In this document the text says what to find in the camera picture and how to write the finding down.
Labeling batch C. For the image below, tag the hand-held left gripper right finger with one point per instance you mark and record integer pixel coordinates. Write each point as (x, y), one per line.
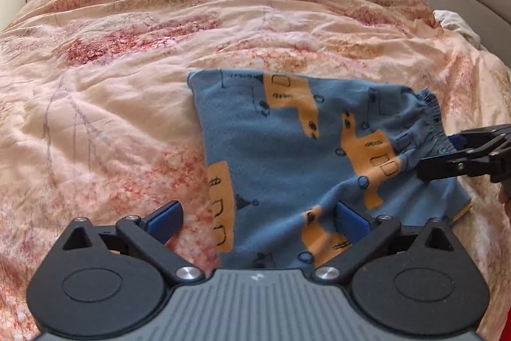
(351, 223)

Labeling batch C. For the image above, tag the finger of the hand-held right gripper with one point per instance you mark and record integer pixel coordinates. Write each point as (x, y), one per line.
(459, 141)
(439, 167)

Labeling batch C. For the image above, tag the white crumpled cloth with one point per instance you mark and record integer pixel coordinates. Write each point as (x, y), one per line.
(455, 23)

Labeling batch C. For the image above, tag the pink floral blanket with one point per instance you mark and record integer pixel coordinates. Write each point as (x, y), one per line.
(119, 85)

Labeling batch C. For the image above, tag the blue printed pants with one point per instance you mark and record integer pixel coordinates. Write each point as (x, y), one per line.
(279, 149)

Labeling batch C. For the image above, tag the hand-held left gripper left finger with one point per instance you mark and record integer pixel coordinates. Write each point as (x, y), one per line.
(163, 223)

